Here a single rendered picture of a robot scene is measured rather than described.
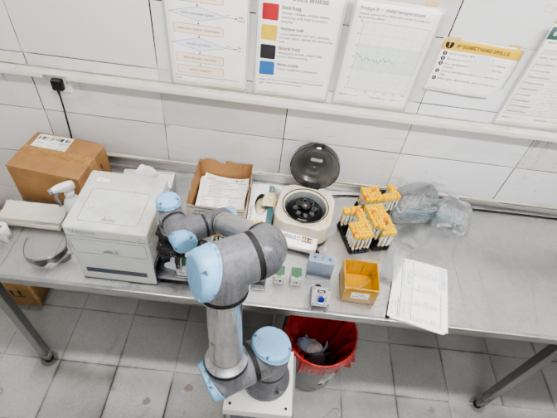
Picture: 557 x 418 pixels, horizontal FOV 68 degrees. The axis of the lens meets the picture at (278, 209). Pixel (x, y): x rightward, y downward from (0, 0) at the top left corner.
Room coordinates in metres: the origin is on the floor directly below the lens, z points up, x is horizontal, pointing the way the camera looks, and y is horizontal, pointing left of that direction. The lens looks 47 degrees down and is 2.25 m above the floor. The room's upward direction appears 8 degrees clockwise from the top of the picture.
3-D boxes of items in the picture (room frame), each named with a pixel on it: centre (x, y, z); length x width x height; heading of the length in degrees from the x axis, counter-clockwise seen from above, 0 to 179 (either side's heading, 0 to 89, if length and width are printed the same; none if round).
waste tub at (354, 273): (0.90, -0.35, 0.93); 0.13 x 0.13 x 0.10; 1
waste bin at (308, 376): (0.93, -0.28, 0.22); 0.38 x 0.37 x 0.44; 92
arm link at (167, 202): (0.83, 0.34, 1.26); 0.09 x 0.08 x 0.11; 35
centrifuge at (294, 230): (1.18, -0.11, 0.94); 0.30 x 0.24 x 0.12; 173
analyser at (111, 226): (0.92, 0.54, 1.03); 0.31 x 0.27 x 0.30; 92
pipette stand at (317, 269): (0.95, -0.20, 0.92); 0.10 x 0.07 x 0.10; 87
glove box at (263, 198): (1.22, 0.07, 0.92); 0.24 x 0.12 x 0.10; 2
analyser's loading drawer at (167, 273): (0.83, 0.34, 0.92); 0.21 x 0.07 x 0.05; 92
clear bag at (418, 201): (1.38, -0.62, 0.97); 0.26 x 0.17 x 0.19; 107
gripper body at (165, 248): (0.83, 0.35, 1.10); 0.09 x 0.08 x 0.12; 92
